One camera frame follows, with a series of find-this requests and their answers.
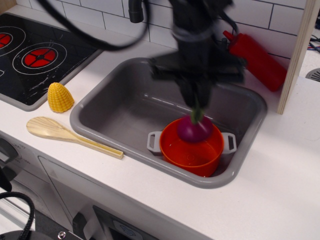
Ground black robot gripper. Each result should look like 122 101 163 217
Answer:
149 27 247 109

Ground purple toy beet green stem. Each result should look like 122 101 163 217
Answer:
176 100 213 143

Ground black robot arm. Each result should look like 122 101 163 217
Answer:
148 0 247 109

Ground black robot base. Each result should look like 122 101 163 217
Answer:
0 191 83 240

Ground grey plastic sink basin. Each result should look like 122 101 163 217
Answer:
70 57 267 189

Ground dark grey toy faucet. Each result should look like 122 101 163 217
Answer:
214 18 229 52

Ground red ketchup squeeze bottle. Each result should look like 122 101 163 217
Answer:
223 30 287 92

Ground yellow toy corn piece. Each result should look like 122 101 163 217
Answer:
47 82 75 113

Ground light wooden side panel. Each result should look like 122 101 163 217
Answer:
277 0 320 115

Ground wooden toy spoon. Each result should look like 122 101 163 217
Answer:
26 116 124 159

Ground white toy oven front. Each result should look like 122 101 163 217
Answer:
0 134 154 240

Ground black toy stove top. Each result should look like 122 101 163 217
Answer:
0 13 102 112

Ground orange toy pot grey handles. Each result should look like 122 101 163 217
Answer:
147 118 237 177

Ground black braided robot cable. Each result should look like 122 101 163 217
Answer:
37 0 151 52

